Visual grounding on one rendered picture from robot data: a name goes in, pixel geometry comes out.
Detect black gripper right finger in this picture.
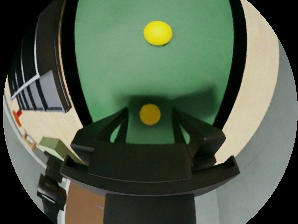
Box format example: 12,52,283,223
171,107,226,160

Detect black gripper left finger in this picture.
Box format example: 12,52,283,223
74,107,129,143

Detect yellow marble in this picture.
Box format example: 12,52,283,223
139,104,161,125
144,21,172,46

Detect red plug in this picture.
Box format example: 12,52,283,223
16,108,22,118

